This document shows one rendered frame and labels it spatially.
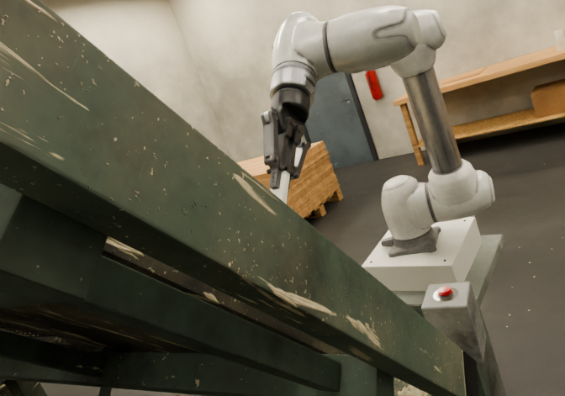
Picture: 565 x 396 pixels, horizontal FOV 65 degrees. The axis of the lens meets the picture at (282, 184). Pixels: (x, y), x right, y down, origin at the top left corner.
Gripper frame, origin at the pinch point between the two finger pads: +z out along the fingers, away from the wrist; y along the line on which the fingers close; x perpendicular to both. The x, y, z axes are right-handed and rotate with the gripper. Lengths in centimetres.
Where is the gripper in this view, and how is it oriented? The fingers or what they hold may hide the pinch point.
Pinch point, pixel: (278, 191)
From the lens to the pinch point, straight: 77.1
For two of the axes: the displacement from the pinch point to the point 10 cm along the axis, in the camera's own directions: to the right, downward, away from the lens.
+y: 6.1, 4.4, 6.6
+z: -1.2, 8.7, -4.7
